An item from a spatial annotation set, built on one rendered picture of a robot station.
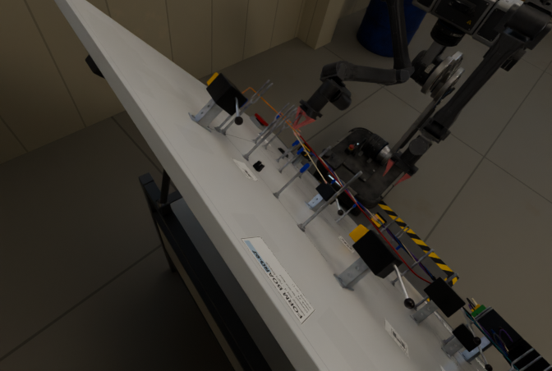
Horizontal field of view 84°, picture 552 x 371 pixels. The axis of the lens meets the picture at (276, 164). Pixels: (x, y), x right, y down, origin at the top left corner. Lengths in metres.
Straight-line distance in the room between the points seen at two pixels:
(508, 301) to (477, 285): 0.22
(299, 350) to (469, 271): 2.43
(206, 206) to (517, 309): 2.62
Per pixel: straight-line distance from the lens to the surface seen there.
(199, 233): 1.24
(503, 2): 1.56
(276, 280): 0.33
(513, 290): 2.86
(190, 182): 0.34
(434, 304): 0.82
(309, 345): 0.30
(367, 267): 0.50
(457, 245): 2.73
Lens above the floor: 1.93
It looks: 52 degrees down
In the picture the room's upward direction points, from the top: 16 degrees clockwise
